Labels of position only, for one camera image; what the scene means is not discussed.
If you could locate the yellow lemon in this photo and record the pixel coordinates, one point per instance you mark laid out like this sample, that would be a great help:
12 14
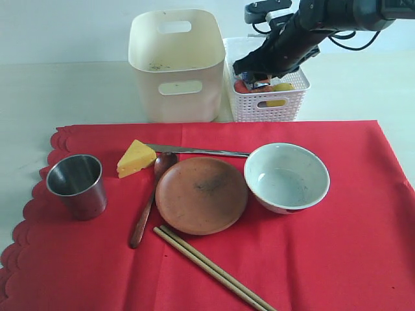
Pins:
278 88

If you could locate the blue white milk carton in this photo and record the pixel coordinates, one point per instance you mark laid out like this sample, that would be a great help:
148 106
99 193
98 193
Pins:
254 80

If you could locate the dark wooden spoon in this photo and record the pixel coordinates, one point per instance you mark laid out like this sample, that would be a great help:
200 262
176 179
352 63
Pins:
162 163

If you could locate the upper wooden chopstick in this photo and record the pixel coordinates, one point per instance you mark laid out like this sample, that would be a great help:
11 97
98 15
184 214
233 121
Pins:
217 268

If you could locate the stainless steel cup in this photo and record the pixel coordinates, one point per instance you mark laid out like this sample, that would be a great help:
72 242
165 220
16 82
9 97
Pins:
78 181

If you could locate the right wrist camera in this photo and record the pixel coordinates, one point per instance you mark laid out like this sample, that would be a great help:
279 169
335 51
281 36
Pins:
256 12

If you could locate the white woven plastic basket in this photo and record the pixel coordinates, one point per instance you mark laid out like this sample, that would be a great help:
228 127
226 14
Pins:
251 107

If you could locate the lower wooden chopstick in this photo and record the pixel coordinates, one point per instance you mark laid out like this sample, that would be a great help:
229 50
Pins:
217 276

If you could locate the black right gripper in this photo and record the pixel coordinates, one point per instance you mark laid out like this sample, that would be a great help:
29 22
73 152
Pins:
282 52

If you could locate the red sausage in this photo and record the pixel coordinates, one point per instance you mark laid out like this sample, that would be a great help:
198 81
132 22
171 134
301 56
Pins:
240 87

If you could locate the cream plastic tub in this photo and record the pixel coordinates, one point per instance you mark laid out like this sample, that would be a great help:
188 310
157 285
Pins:
178 58

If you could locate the red scalloped table cloth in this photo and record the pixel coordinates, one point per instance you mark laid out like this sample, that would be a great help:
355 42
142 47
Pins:
352 251

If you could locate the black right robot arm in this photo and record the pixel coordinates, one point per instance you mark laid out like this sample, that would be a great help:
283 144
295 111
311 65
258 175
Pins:
331 17

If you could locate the wooden chopstick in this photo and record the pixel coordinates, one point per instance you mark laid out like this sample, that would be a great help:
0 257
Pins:
217 268
217 276

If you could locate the white ceramic bowl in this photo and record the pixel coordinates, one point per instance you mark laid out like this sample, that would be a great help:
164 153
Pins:
286 178

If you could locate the silver table knife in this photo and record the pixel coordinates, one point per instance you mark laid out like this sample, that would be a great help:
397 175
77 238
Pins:
188 150

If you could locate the brown wooden plate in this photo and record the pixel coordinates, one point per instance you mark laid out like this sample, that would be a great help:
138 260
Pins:
201 195

